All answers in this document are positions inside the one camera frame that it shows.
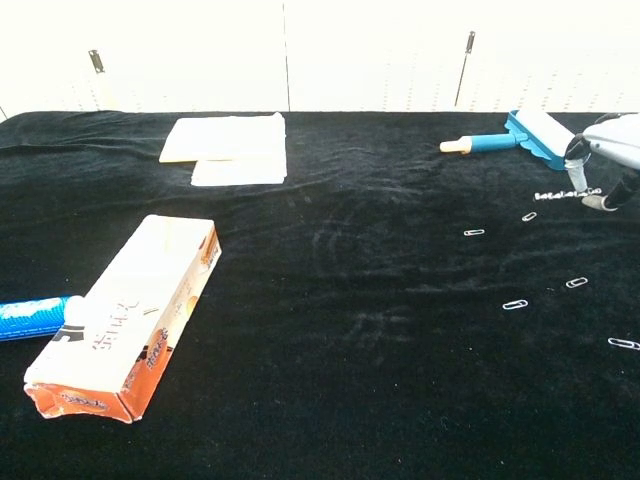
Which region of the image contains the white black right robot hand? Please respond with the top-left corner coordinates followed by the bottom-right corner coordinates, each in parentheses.
top-left (563, 112), bottom-right (640, 212)

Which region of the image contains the silver magnetic rod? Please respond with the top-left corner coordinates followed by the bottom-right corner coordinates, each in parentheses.
top-left (533, 187), bottom-right (603, 202)

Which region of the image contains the blue lint roller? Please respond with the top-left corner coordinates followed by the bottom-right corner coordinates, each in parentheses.
top-left (439, 109), bottom-right (581, 173)

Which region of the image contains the black velvet table cloth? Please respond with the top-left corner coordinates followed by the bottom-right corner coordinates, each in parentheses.
top-left (0, 110), bottom-right (640, 480)

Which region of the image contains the cream paper notepad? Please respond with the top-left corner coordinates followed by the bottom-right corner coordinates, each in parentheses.
top-left (158, 112), bottom-right (286, 164)

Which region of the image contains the orange white biscuit box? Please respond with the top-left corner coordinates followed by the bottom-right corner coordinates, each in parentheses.
top-left (23, 214), bottom-right (223, 425)

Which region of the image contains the blue toothpaste tube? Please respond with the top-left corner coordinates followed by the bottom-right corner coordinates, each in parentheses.
top-left (0, 295), bottom-right (85, 343)

